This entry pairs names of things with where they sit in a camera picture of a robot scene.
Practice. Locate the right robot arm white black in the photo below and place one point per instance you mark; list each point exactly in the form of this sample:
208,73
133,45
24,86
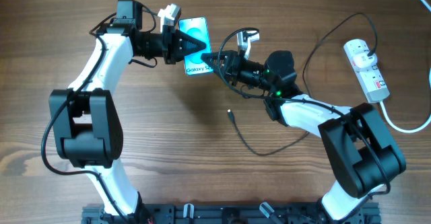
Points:
363,154

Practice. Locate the white USB charger plug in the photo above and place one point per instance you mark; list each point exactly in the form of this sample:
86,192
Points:
362,61

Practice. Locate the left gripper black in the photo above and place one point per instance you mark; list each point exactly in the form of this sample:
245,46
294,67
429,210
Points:
176,36

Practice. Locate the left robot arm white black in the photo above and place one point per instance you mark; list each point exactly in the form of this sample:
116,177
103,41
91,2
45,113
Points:
84,120

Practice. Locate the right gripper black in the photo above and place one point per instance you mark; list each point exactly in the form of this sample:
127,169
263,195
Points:
234,63

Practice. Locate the blue Galaxy smartphone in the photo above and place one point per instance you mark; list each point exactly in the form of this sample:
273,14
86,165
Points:
197,28

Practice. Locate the white power strip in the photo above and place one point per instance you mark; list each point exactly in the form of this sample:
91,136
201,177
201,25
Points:
371,81

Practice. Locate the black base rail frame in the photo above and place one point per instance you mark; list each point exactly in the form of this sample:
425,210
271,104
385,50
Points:
296,212

